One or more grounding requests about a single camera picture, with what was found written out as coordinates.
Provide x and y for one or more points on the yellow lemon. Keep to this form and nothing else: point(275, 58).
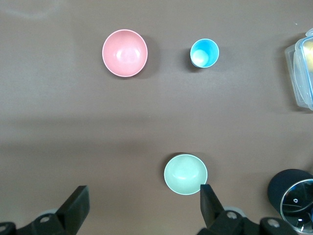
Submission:
point(309, 45)

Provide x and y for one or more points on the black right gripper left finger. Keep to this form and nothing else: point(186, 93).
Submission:
point(73, 208)

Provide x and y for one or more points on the clear plastic lidded container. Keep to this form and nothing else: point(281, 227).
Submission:
point(297, 80)

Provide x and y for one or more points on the pale green bowl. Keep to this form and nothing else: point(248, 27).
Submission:
point(183, 173)

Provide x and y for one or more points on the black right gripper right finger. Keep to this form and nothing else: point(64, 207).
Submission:
point(211, 210)

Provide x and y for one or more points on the blue cup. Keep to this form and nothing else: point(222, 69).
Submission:
point(204, 52)

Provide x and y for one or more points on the brown table cover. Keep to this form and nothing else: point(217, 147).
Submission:
point(73, 122)

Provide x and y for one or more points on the pink bowl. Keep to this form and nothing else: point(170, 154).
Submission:
point(124, 54)

